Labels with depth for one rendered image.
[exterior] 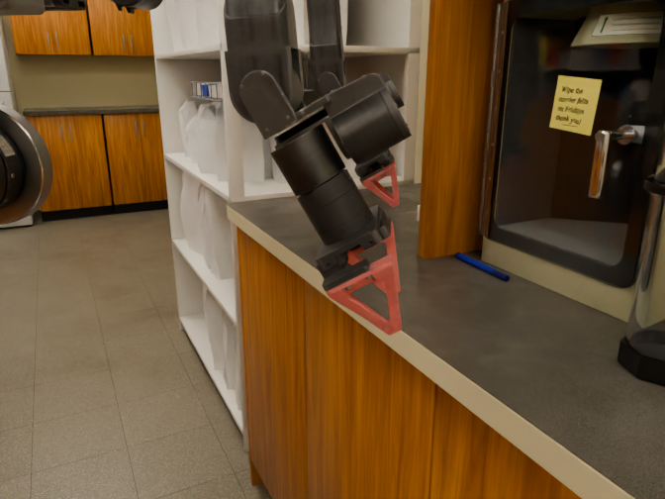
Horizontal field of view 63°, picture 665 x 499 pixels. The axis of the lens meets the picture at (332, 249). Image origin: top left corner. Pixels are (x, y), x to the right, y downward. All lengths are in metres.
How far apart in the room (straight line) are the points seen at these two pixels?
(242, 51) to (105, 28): 5.20
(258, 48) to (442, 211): 0.63
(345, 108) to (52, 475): 1.86
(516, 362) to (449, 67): 0.53
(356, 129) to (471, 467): 0.47
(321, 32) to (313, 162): 0.52
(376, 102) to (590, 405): 0.39
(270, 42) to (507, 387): 0.44
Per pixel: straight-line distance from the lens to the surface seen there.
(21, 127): 1.02
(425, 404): 0.83
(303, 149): 0.51
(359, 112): 0.50
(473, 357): 0.72
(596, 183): 0.81
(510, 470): 0.72
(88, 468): 2.17
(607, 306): 0.90
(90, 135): 5.48
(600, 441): 0.62
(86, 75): 6.00
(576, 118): 0.89
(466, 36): 1.04
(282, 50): 0.50
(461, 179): 1.07
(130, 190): 5.57
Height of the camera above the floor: 1.28
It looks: 18 degrees down
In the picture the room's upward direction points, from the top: straight up
